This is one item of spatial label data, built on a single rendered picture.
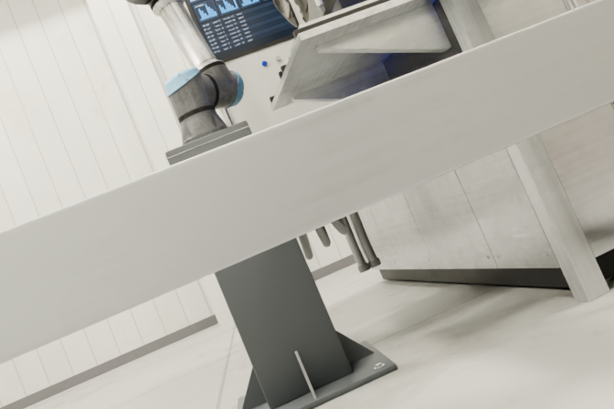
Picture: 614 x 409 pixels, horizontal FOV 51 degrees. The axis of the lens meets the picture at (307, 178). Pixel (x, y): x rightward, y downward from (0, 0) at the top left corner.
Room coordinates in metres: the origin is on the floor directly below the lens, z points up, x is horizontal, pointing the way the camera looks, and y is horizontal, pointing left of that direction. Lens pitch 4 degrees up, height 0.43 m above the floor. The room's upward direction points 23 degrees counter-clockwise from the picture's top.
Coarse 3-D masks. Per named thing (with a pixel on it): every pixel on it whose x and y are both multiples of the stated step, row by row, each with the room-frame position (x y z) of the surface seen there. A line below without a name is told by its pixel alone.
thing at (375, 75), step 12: (360, 72) 2.17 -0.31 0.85; (372, 72) 2.18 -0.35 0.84; (384, 72) 2.19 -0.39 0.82; (324, 84) 2.14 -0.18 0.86; (336, 84) 2.15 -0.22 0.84; (348, 84) 2.16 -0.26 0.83; (360, 84) 2.17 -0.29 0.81; (372, 84) 2.17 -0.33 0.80; (300, 96) 2.13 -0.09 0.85; (312, 96) 2.13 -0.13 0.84; (324, 96) 2.14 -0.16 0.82; (336, 96) 2.15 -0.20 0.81; (348, 96) 2.16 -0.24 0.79
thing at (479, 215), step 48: (480, 0) 1.61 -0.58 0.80; (528, 0) 1.64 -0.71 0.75; (576, 144) 1.63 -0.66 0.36; (432, 192) 2.25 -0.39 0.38; (480, 192) 1.90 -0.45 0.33; (576, 192) 1.62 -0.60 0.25; (384, 240) 3.07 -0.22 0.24; (432, 240) 2.45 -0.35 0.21; (480, 240) 2.05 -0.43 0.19; (528, 240) 1.75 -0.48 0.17
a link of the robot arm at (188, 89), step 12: (180, 72) 1.87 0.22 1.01; (192, 72) 1.88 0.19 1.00; (168, 84) 1.88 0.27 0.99; (180, 84) 1.87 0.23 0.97; (192, 84) 1.87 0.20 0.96; (204, 84) 1.90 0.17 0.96; (216, 84) 1.94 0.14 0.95; (168, 96) 1.90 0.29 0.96; (180, 96) 1.87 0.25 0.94; (192, 96) 1.87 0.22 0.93; (204, 96) 1.89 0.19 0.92; (216, 96) 1.94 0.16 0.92; (180, 108) 1.88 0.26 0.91; (192, 108) 1.87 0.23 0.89
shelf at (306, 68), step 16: (400, 0) 1.59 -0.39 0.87; (416, 0) 1.61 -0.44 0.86; (432, 0) 1.68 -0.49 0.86; (352, 16) 1.56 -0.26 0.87; (368, 16) 1.58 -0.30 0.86; (384, 16) 1.64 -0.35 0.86; (304, 32) 1.54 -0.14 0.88; (320, 32) 1.55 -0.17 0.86; (336, 32) 1.59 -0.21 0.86; (304, 48) 1.62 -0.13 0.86; (288, 64) 1.75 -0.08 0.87; (304, 64) 1.77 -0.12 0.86; (320, 64) 1.85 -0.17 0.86; (336, 64) 1.93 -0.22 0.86; (352, 64) 2.02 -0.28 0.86; (368, 64) 2.13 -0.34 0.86; (288, 80) 1.88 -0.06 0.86; (304, 80) 1.97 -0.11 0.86; (320, 80) 2.06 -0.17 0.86; (288, 96) 2.09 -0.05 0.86
